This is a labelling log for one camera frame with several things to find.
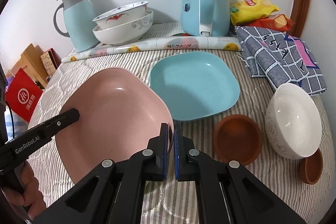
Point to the person's left hand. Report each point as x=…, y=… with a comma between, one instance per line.
x=32, y=197

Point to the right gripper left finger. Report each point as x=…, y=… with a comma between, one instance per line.
x=112, y=192

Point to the brown clay bowl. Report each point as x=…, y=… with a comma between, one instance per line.
x=310, y=168
x=237, y=137

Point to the patterned brown box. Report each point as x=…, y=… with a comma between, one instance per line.
x=51, y=61

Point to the fish pattern porcelain bowl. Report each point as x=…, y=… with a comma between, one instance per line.
x=121, y=15

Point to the grey checkered folded cloth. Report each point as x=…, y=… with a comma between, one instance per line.
x=280, y=58

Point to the brown paper bag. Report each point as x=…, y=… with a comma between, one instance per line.
x=30, y=62

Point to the large white bowl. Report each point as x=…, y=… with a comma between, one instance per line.
x=292, y=123

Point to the red chips bag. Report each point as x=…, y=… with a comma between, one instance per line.
x=278, y=22

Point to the yellow chips bag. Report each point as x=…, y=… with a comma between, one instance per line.
x=250, y=10

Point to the white scroll pattern bowl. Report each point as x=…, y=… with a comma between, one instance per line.
x=125, y=33

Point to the blue square plate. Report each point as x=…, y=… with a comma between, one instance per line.
x=194, y=85

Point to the light blue electric kettle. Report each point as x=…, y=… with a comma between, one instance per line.
x=205, y=17

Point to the red paper bag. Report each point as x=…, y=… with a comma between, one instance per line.
x=23, y=95

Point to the light blue thermos jug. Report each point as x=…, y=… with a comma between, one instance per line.
x=78, y=18

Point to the fruit print table mat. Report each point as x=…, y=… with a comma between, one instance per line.
x=166, y=36

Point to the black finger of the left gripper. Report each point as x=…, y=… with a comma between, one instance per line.
x=60, y=122

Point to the pink square plate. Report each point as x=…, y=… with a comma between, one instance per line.
x=118, y=116

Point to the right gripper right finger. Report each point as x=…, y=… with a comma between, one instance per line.
x=227, y=192

